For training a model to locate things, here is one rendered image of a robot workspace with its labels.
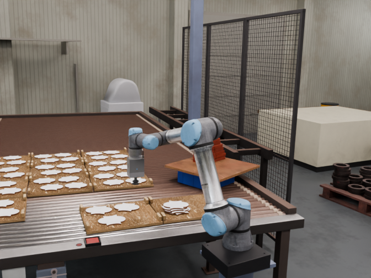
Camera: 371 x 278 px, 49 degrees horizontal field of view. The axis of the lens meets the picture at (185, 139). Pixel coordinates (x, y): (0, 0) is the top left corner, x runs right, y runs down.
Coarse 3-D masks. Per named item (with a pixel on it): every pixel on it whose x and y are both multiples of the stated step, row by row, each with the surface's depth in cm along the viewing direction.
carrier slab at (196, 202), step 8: (160, 200) 255; (168, 200) 256; (176, 200) 256; (184, 200) 256; (192, 200) 257; (200, 200) 257; (160, 208) 242; (192, 208) 243; (200, 208) 243; (168, 216) 231; (176, 216) 231; (184, 216) 231; (192, 216) 232; (200, 216) 232
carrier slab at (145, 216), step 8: (112, 208) 240; (144, 208) 241; (152, 208) 242; (88, 216) 228; (96, 216) 229; (128, 216) 230; (136, 216) 230; (144, 216) 230; (152, 216) 230; (96, 224) 218; (128, 224) 219; (136, 224) 219; (144, 224) 220; (152, 224) 222; (88, 232) 210; (96, 232) 211
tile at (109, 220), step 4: (104, 216) 227; (108, 216) 227; (112, 216) 227; (116, 216) 227; (120, 216) 227; (100, 220) 222; (104, 220) 222; (108, 220) 222; (112, 220) 222; (116, 220) 222; (120, 220) 222; (124, 220) 223; (104, 224) 218; (108, 224) 216; (112, 224) 218; (120, 224) 218
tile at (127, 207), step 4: (120, 204) 245; (124, 204) 245; (128, 204) 246; (132, 204) 246; (116, 208) 239; (120, 208) 238; (124, 208) 239; (128, 208) 239; (132, 208) 239; (136, 208) 239
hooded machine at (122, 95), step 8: (120, 80) 735; (128, 80) 731; (112, 88) 739; (120, 88) 725; (128, 88) 732; (136, 88) 739; (112, 96) 728; (120, 96) 728; (128, 96) 735; (136, 96) 742; (104, 104) 743; (112, 104) 720; (120, 104) 727; (128, 104) 734; (136, 104) 741
